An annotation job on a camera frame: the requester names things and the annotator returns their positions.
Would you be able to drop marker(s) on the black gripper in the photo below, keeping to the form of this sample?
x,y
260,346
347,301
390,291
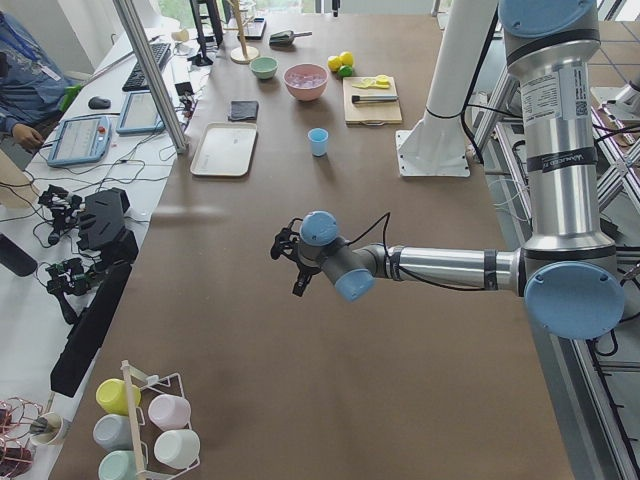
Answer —
x,y
304,267

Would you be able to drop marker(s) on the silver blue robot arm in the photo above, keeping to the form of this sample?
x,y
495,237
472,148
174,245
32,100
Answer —
x,y
566,270

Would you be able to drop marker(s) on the light blue cup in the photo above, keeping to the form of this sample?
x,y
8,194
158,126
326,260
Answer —
x,y
318,140

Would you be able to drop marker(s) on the pile of ice cubes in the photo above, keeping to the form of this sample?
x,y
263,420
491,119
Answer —
x,y
305,80

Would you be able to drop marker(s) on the white cup rack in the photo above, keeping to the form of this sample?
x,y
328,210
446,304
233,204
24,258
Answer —
x,y
141,389

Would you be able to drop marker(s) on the pink cup on rack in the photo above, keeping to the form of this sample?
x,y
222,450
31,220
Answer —
x,y
169,412

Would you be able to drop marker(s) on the yellow cup on rack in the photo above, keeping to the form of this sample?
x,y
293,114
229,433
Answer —
x,y
111,396

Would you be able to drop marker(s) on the white cup on rack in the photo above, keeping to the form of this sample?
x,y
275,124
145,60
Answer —
x,y
177,449

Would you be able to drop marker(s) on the grey cup on rack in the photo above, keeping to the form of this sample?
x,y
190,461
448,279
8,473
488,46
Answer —
x,y
112,432

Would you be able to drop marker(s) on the mint cup on rack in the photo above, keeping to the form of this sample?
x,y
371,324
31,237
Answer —
x,y
118,465

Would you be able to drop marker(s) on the paper cup with tools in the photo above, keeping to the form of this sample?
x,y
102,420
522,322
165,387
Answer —
x,y
48,429

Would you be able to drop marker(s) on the cream rabbit tray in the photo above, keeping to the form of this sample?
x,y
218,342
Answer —
x,y
225,150

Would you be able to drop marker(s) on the grey folded cloth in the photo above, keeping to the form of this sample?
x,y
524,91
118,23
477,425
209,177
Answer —
x,y
242,110

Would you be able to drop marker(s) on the pink bowl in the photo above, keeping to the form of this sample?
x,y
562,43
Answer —
x,y
306,94

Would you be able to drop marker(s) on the wooden cutting board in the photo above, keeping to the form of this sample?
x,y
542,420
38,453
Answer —
x,y
370,113

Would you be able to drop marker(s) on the green bowl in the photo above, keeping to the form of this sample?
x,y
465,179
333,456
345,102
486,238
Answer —
x,y
264,67

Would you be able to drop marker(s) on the lemon half lower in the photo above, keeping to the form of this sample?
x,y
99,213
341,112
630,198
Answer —
x,y
365,83

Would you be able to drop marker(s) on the lemon half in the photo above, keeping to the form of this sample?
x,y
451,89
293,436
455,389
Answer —
x,y
382,80
365,83

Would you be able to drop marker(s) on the green lime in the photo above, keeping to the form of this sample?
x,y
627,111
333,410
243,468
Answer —
x,y
345,71

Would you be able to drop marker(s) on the whole yellow lemon upper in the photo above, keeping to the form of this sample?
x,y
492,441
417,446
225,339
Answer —
x,y
334,63

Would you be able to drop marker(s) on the whole yellow lemon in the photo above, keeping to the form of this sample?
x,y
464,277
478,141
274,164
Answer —
x,y
334,63
347,58

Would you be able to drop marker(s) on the lemon half upper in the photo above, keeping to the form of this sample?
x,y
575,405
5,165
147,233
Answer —
x,y
382,80

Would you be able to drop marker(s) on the wooden stand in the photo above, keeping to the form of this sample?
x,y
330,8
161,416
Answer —
x,y
244,54

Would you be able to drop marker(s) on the blue teach pendant far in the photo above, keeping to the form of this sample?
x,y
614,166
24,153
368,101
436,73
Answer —
x,y
139,115

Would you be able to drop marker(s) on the blue teach pendant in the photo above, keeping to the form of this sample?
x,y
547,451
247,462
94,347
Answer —
x,y
80,140
139,115

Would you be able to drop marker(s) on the whole yellow lemon lower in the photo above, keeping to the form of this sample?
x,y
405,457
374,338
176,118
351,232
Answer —
x,y
347,58

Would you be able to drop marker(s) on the black gripper parts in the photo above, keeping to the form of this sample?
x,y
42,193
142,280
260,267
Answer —
x,y
88,296

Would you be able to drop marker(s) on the black scoop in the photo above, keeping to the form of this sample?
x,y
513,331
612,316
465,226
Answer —
x,y
287,37

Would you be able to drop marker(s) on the blue teach pendant near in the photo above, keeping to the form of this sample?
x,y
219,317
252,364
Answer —
x,y
80,140

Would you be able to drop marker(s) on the black computer mouse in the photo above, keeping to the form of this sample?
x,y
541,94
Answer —
x,y
99,103

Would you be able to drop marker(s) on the person in blue shirt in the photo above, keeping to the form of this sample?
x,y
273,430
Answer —
x,y
33,87

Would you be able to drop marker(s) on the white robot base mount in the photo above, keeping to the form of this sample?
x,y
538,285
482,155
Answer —
x,y
436,145

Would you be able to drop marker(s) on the aluminium frame post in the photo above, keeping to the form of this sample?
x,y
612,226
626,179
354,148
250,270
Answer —
x,y
137,37

